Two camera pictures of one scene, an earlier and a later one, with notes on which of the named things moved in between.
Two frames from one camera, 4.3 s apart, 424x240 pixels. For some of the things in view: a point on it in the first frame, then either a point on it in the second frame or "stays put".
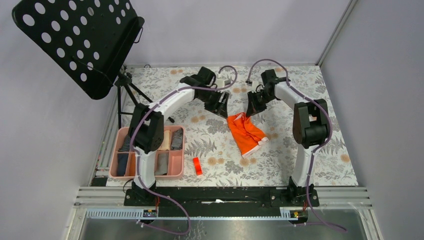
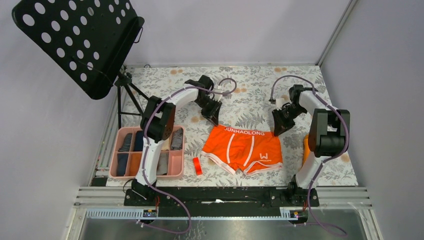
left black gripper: [219, 107] → [213, 113]
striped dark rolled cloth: [126, 145] stays put
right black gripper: [253, 107] → [280, 125]
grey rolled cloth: [162, 164] stays put
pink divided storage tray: [170, 163] stays put
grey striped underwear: [177, 139] stays put
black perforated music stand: [85, 41] stays put
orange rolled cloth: [131, 171] stays put
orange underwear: [248, 136] → [249, 151]
